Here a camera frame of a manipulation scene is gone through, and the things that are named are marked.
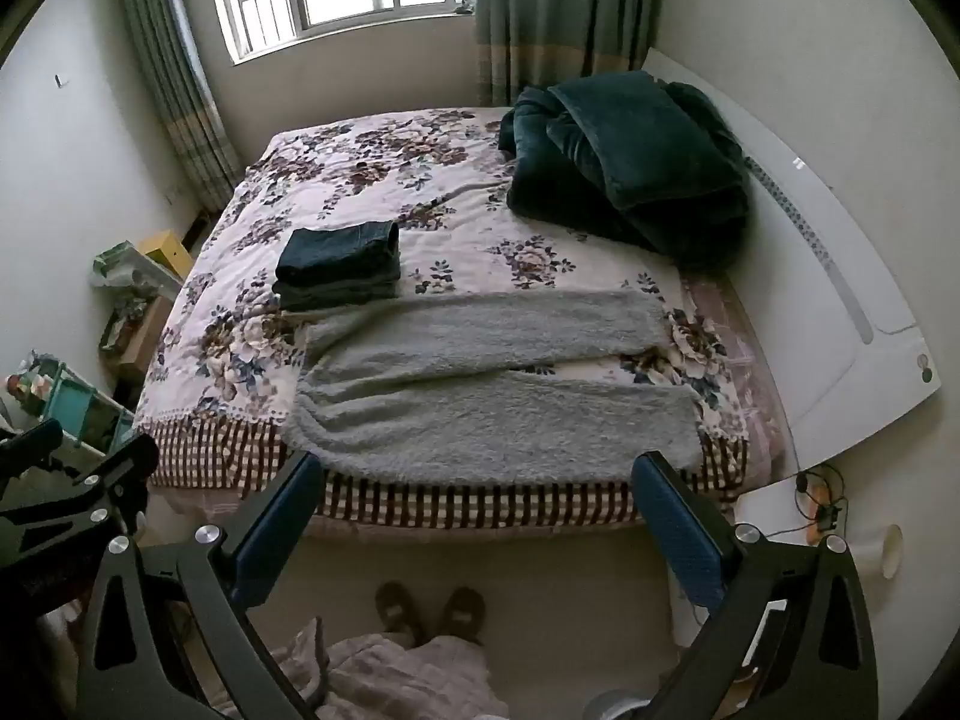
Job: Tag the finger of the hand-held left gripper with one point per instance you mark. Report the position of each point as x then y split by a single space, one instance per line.
90 481
30 444

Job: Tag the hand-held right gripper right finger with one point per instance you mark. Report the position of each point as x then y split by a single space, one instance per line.
675 532

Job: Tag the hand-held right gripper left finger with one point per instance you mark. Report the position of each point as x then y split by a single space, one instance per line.
276 529

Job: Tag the grey towel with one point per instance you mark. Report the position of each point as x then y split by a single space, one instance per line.
487 420

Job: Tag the teal storage shelf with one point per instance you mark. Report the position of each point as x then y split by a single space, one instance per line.
75 397

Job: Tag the brown cardboard box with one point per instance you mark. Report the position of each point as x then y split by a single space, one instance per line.
139 337

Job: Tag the person's pink plaid pajamas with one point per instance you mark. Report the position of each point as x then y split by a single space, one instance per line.
405 679

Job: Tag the green plastic packet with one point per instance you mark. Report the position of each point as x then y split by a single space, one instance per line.
116 262

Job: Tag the white paper cup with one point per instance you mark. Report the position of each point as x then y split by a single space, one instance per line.
883 551

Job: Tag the yellow box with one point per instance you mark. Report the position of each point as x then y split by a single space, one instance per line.
171 251

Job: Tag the folded dark green towel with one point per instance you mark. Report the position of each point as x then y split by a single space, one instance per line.
337 259

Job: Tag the white bed headboard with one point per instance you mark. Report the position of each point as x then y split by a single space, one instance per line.
825 240

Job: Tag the floral bedspread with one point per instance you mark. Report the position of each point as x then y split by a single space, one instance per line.
450 202

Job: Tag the dark green blanket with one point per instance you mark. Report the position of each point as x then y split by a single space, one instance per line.
637 157

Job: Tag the green striped curtain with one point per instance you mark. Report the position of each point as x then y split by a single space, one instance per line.
555 15
172 75

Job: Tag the small windowsill item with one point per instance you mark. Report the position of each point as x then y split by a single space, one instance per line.
469 6

